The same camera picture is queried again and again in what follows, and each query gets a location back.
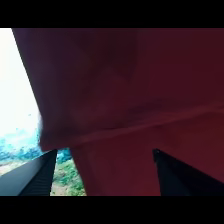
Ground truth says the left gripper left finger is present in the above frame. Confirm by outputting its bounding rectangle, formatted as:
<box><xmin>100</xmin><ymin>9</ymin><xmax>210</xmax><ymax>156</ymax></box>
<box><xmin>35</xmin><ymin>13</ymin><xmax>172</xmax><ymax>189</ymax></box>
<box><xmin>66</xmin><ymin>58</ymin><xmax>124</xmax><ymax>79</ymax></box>
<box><xmin>0</xmin><ymin>148</ymin><xmax>58</xmax><ymax>197</ymax></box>

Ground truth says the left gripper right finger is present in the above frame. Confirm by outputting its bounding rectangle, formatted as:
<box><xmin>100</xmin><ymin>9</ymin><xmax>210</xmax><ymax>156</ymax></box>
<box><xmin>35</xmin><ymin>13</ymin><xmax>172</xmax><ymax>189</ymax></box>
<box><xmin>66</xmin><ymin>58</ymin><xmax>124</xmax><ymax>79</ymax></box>
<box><xmin>152</xmin><ymin>148</ymin><xmax>224</xmax><ymax>197</ymax></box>

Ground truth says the dark red T-shirt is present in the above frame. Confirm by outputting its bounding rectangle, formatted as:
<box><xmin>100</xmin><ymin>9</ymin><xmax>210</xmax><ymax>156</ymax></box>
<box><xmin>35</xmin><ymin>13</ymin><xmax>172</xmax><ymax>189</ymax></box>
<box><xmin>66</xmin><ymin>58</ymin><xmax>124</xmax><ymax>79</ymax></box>
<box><xmin>11</xmin><ymin>27</ymin><xmax>224</xmax><ymax>197</ymax></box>

